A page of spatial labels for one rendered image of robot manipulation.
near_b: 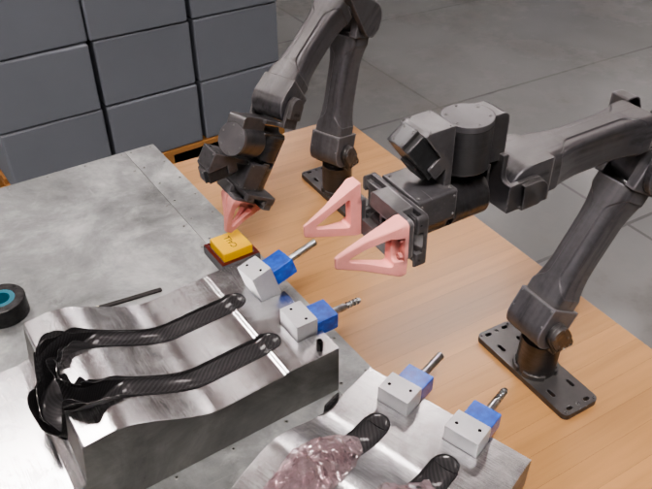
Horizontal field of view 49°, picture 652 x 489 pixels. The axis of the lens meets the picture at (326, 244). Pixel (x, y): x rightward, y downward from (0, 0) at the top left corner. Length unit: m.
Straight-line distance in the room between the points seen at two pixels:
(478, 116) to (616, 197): 0.32
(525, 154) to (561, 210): 2.22
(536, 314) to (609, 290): 1.64
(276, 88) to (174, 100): 1.79
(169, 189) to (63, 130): 1.35
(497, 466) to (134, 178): 1.03
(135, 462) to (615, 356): 0.76
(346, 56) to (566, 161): 0.63
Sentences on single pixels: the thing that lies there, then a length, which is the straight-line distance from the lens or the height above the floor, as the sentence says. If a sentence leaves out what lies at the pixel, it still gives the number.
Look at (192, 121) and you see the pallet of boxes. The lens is 3.09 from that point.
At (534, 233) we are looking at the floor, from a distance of 2.89.
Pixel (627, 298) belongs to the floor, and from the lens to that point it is 2.69.
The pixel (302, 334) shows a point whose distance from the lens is 1.06.
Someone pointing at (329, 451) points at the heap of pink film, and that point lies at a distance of 0.91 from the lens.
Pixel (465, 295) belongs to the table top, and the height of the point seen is 0.80.
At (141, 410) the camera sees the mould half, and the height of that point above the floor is 0.92.
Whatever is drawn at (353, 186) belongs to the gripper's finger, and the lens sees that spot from 0.76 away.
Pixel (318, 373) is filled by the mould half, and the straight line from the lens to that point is 1.06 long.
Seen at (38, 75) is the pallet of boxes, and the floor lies 0.60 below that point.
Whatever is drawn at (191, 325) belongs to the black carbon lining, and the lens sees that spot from 1.12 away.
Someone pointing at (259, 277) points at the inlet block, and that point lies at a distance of 1.11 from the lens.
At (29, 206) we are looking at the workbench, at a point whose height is 0.80.
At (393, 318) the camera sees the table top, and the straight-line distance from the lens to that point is 1.24.
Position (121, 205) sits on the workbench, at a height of 0.80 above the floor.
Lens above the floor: 1.64
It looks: 37 degrees down
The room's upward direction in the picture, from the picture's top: straight up
